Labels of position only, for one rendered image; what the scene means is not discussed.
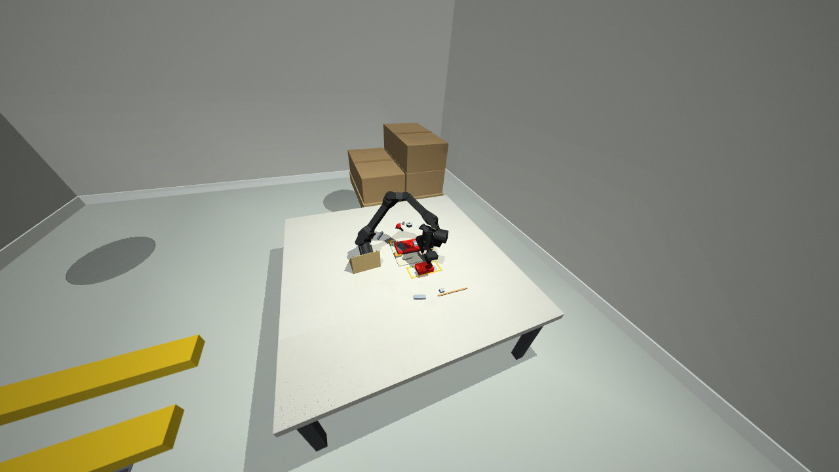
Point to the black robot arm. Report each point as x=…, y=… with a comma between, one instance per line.
x=390, y=199

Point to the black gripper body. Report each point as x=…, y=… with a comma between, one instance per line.
x=426, y=244

